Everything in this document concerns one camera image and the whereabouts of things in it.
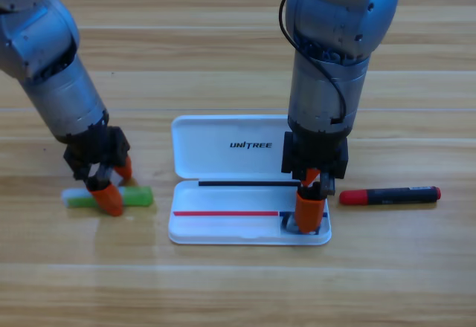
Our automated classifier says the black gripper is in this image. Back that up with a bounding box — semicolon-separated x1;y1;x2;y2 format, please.
280;129;350;236
59;118;134;218

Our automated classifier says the red and black marker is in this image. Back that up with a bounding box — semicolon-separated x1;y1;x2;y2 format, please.
338;186;443;207

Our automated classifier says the white Unitree pencil case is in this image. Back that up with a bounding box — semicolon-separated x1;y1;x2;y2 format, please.
167;114;332;247

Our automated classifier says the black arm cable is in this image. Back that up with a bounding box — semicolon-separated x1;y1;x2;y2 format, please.
279;0;347;124

